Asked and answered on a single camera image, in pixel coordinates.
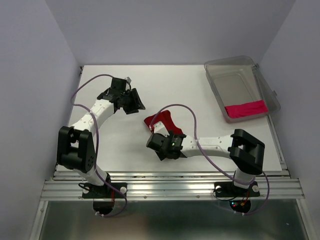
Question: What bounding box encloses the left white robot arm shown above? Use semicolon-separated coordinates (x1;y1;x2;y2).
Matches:
56;77;145;197

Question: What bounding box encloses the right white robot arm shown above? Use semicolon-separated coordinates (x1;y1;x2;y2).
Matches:
146;129;265;195

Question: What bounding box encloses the clear plastic bin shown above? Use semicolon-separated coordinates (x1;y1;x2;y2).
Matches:
204;55;281;123

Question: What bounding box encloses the pink rolled t shirt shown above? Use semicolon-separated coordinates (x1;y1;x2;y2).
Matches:
224;100;269;119

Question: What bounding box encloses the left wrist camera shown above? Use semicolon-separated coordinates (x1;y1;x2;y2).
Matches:
125;77;132;83

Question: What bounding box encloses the aluminium rail frame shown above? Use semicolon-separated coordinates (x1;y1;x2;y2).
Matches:
30;170;317;240

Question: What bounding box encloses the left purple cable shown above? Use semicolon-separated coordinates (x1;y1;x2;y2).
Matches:
69;74;128;218

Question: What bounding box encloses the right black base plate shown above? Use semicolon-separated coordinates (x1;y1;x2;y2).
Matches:
213;181;260;198

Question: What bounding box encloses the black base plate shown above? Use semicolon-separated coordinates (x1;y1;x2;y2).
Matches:
213;181;260;198
78;182;127;199

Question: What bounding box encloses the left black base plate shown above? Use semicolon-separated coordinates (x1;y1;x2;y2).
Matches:
78;182;127;199

